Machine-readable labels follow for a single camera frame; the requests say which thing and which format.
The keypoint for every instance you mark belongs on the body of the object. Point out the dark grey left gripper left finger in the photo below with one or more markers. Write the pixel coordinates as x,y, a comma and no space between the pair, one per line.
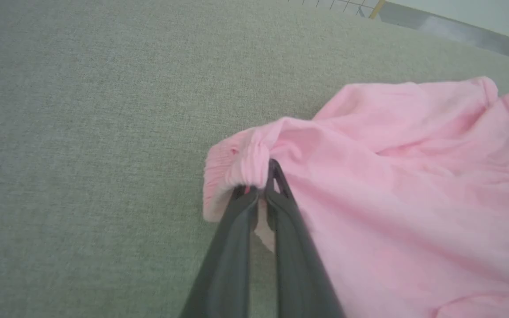
228,265

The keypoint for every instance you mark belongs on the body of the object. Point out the pink garment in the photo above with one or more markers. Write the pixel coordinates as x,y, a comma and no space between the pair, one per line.
391,176

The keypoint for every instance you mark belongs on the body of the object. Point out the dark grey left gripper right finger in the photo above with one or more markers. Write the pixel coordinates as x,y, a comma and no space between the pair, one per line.
298,265

